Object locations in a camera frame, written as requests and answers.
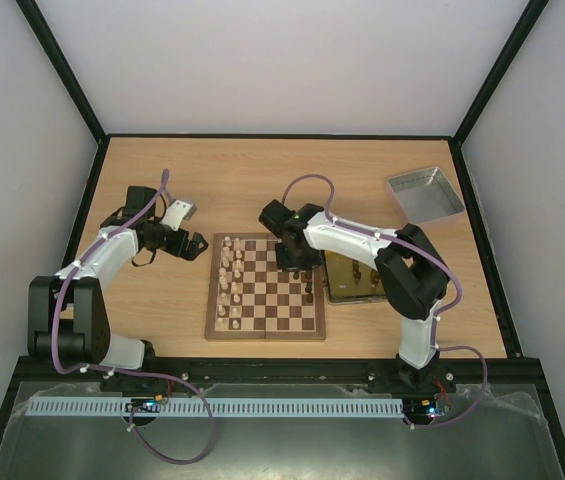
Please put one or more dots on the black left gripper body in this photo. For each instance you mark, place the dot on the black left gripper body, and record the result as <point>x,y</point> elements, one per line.
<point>174,248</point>

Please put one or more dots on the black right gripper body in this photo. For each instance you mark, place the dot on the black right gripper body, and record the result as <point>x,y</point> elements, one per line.
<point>291,255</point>

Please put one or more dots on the gold tin box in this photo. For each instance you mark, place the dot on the gold tin box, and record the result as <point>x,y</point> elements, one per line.
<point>349,281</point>

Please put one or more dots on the wooden chess board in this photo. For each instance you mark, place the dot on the wooden chess board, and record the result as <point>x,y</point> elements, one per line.
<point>251,299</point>

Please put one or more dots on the silver tin lid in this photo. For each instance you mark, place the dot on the silver tin lid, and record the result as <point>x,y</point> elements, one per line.
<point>424,197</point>

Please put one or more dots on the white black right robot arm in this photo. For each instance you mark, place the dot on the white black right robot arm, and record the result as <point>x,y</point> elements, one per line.
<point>413,275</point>

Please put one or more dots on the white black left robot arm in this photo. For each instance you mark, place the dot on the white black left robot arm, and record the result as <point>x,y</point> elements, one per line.
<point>68,324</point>

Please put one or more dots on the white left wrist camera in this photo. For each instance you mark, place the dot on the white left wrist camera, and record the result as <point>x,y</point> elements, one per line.
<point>179,211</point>

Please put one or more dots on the black aluminium frame rail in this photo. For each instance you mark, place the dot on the black aluminium frame rail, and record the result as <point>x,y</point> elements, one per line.
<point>375,376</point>

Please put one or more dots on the white slotted cable duct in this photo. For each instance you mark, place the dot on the white slotted cable duct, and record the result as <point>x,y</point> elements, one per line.
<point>218,407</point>

